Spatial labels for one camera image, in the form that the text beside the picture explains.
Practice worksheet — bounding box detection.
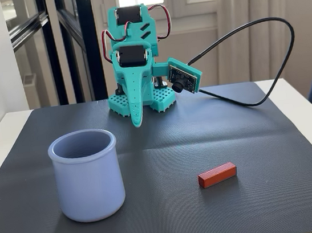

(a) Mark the black framed glass door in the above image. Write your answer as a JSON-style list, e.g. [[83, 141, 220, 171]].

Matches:
[[2, 0, 109, 112]]

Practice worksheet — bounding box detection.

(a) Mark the wrist camera teal mount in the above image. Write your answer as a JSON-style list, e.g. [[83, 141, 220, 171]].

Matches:
[[164, 53, 206, 97]]

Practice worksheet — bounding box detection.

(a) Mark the teal gripper black servo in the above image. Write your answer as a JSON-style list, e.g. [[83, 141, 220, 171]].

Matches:
[[108, 38, 164, 130]]

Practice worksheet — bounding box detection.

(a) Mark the dark grey textured mat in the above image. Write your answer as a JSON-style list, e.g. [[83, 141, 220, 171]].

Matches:
[[0, 72, 312, 233]]

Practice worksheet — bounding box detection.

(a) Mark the red wooden block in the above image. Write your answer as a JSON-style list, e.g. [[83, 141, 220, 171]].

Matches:
[[196, 161, 239, 190]]

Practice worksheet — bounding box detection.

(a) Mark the red black servo wire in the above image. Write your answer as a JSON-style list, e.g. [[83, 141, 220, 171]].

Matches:
[[99, 22, 135, 64], [147, 2, 174, 42]]

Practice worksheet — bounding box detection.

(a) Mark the black camera cable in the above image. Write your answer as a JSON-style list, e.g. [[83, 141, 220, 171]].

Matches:
[[183, 14, 304, 115]]

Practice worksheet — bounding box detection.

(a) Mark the beige curtain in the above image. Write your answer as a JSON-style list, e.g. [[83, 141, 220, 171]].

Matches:
[[215, 0, 312, 85]]

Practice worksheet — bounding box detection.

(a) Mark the black table clamp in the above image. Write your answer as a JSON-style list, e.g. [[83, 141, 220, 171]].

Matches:
[[114, 82, 125, 96], [152, 74, 169, 90]]

